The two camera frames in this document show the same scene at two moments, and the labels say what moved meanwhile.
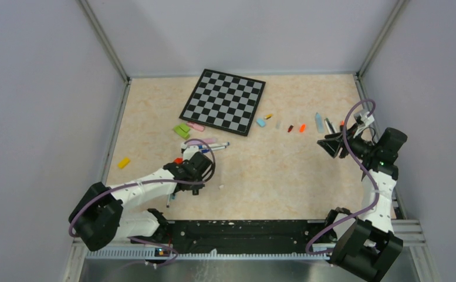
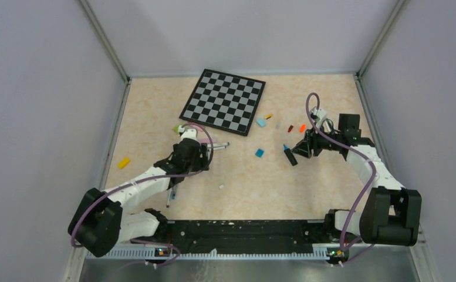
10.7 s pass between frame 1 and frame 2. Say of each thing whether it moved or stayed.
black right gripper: moved
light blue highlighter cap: stayed
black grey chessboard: stayed
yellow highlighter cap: stayed
